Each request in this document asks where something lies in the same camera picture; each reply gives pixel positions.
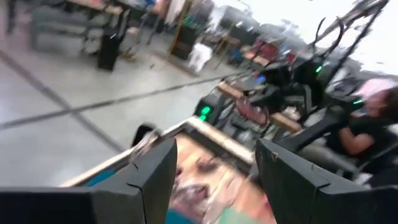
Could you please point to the person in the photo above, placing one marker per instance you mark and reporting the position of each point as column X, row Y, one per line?
column 354, row 143

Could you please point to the white plastic bin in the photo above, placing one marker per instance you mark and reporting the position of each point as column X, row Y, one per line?
column 200, row 57

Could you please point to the red parts drawer rack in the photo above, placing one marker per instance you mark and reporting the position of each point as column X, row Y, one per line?
column 267, row 51

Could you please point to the wooden top workbench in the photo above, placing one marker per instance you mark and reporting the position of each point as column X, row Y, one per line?
column 231, row 91

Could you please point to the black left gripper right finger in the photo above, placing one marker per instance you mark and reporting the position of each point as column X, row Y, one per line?
column 311, row 205

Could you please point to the blue plastic bin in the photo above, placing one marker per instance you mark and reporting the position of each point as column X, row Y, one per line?
column 99, row 180

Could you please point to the black metal rig frame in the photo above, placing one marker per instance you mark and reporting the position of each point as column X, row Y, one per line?
column 230, row 138

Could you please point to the black equipment cabinet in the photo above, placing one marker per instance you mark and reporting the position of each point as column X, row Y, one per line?
column 185, row 42

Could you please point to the black computer tower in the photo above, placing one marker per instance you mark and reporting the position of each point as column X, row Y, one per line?
column 108, row 51

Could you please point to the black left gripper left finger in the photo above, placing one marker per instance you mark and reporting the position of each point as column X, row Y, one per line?
column 93, row 208

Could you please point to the black box with green lights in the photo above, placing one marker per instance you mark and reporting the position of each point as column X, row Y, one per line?
column 205, row 110

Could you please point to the teal translucent plastic bin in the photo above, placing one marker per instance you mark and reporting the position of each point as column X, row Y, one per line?
column 245, row 217

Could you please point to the clear plastic bin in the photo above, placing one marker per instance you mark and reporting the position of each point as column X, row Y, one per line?
column 149, row 143

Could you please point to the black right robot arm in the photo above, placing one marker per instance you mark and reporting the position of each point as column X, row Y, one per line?
column 311, row 137

